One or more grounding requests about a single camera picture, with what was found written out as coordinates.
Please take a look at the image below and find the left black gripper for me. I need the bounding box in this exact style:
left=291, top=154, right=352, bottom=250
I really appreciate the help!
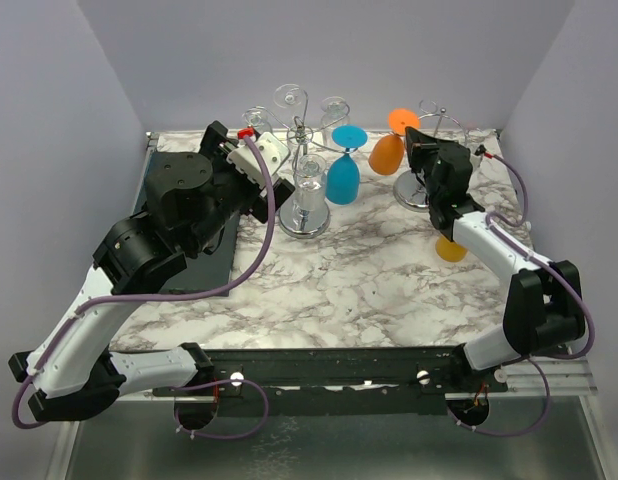
left=187, top=122, right=294, bottom=253

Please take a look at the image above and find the orange plastic wine glass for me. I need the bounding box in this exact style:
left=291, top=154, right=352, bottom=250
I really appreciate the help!
left=368, top=108, right=420, bottom=176

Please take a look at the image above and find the clear wine glass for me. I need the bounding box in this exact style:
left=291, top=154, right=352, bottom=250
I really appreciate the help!
left=274, top=84, right=309, bottom=145
left=320, top=96, right=350, bottom=148
left=292, top=154, right=328, bottom=225
left=242, top=107, right=273, bottom=134

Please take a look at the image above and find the blue plastic wine glass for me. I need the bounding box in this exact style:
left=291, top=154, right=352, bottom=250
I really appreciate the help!
left=326, top=125, right=368, bottom=205

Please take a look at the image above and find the yellow plastic wine glass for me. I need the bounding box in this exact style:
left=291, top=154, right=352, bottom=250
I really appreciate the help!
left=435, top=235, right=468, bottom=263

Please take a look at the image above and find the chrome swirl wine glass rack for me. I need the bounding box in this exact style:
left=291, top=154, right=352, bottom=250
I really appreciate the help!
left=243, top=84, right=350, bottom=239

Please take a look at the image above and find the dark grey box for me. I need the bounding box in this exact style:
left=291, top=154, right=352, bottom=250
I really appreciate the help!
left=133, top=149, right=240, bottom=295

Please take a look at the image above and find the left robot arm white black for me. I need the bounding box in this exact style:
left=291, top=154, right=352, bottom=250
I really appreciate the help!
left=9, top=122, right=294, bottom=429

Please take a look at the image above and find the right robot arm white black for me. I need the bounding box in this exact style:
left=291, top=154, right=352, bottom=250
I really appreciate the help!
left=405, top=127, right=593, bottom=392

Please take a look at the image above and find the chrome spiral wire rack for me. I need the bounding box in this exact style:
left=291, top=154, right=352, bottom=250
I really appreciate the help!
left=393, top=100, right=469, bottom=212

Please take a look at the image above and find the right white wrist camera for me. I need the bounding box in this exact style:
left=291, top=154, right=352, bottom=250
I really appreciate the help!
left=470, top=144, right=493, bottom=171

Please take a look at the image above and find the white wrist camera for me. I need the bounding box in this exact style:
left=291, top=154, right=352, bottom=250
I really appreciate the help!
left=226, top=126, right=292, bottom=188
left=470, top=144, right=493, bottom=171

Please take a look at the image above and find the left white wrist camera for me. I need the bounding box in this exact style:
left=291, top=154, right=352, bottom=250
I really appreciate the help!
left=226, top=126, right=292, bottom=188

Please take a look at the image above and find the aluminium mounting rail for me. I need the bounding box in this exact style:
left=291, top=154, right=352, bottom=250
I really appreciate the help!
left=67, top=355, right=598, bottom=402

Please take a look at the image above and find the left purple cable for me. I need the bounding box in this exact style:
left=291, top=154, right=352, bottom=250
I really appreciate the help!
left=11, top=134, right=280, bottom=440

